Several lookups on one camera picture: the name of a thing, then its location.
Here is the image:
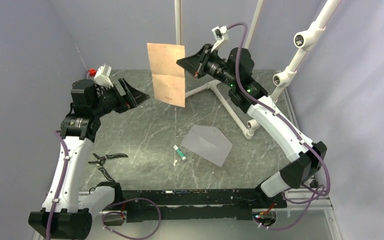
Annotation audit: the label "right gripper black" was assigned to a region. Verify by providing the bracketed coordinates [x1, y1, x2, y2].
[176, 44, 237, 89]

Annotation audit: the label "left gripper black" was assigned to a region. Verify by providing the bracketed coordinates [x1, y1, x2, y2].
[91, 77, 150, 118]

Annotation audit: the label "tan paper letter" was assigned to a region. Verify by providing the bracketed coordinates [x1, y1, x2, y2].
[147, 42, 186, 108]

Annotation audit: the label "green white glue stick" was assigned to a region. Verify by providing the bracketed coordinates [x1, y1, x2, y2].
[173, 144, 187, 161]

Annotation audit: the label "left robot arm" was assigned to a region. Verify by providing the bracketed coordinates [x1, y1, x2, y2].
[28, 78, 150, 240]

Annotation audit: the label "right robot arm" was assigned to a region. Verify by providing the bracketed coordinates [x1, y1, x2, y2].
[176, 44, 327, 208]

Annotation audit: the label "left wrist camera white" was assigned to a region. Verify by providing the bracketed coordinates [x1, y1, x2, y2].
[86, 64, 114, 88]

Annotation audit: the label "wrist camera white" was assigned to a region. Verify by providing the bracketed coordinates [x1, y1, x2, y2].
[211, 25, 229, 52]
[86, 64, 114, 88]

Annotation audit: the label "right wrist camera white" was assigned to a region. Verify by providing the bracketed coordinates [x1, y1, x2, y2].
[211, 25, 229, 52]

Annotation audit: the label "black handled pliers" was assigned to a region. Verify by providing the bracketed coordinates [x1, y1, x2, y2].
[88, 152, 129, 183]

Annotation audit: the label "white pvc pipe frame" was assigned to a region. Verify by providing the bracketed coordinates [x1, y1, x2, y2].
[173, 0, 343, 140]

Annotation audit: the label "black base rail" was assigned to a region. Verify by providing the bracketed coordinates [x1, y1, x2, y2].
[104, 188, 287, 223]

